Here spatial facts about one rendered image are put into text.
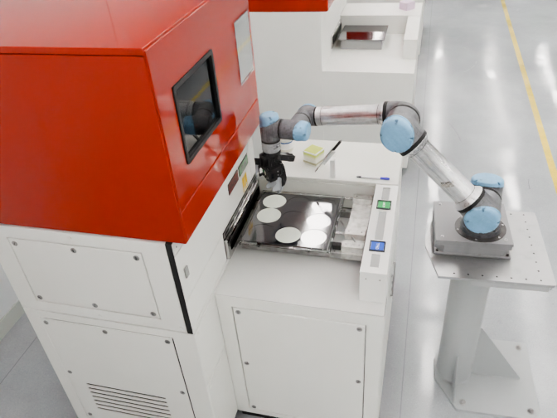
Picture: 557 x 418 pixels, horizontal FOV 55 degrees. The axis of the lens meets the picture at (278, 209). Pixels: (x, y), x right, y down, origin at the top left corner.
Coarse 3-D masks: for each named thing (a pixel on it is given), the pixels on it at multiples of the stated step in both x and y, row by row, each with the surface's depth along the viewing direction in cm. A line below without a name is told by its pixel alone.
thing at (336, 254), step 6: (246, 246) 217; (252, 246) 216; (264, 246) 214; (282, 252) 214; (288, 252) 213; (294, 252) 212; (300, 252) 212; (306, 252) 211; (312, 252) 210; (318, 252) 209; (336, 252) 207; (336, 258) 209
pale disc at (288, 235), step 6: (282, 228) 214; (288, 228) 214; (294, 228) 213; (276, 234) 211; (282, 234) 211; (288, 234) 210; (294, 234) 210; (300, 234) 210; (282, 240) 208; (288, 240) 207; (294, 240) 207
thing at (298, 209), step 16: (272, 192) 235; (256, 208) 226; (288, 208) 225; (304, 208) 224; (320, 208) 223; (336, 208) 222; (256, 224) 217; (272, 224) 217; (288, 224) 216; (304, 224) 215; (320, 224) 214; (256, 240) 209; (272, 240) 208; (304, 240) 207; (320, 240) 206
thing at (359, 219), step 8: (352, 208) 225; (360, 208) 224; (368, 208) 224; (352, 216) 220; (360, 216) 220; (368, 216) 219; (352, 224) 216; (360, 224) 216; (344, 240) 208; (352, 240) 208; (344, 256) 202; (352, 256) 201; (360, 256) 200
